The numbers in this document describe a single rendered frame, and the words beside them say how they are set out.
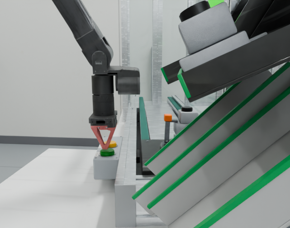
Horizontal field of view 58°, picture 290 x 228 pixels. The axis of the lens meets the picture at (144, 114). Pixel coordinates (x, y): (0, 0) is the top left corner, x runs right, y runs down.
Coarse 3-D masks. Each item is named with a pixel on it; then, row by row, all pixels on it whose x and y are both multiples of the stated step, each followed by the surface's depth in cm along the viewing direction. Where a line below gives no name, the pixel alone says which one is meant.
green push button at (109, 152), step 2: (108, 148) 74; (110, 148) 74; (100, 150) 74; (102, 150) 73; (104, 150) 73; (106, 150) 73; (108, 150) 73; (110, 150) 73; (112, 150) 73; (100, 152) 72; (102, 152) 72; (104, 152) 72; (106, 152) 71; (108, 152) 71; (110, 152) 72; (112, 152) 72; (100, 154) 72; (102, 154) 72; (104, 154) 71; (106, 154) 71; (108, 154) 71; (110, 154) 72; (112, 154) 72
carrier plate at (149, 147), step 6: (144, 144) 79; (150, 144) 79; (156, 144) 79; (144, 150) 74; (150, 150) 74; (156, 150) 74; (144, 156) 69; (150, 156) 69; (144, 162) 65; (144, 168) 61; (144, 174) 60; (150, 174) 60
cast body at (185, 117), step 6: (186, 108) 69; (192, 108) 69; (180, 114) 69; (186, 114) 68; (192, 114) 68; (180, 120) 69; (186, 120) 68; (192, 120) 68; (174, 126) 71; (180, 126) 69
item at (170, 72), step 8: (248, 0) 32; (256, 0) 32; (264, 0) 32; (272, 0) 32; (240, 8) 44; (248, 8) 32; (256, 8) 32; (264, 8) 32; (232, 16) 44; (240, 16) 32; (248, 16) 32; (256, 16) 32; (240, 24) 33; (248, 24) 32; (256, 24) 32; (248, 32) 33; (176, 64) 35; (168, 72) 35; (176, 72) 35; (168, 80) 35; (176, 80) 35
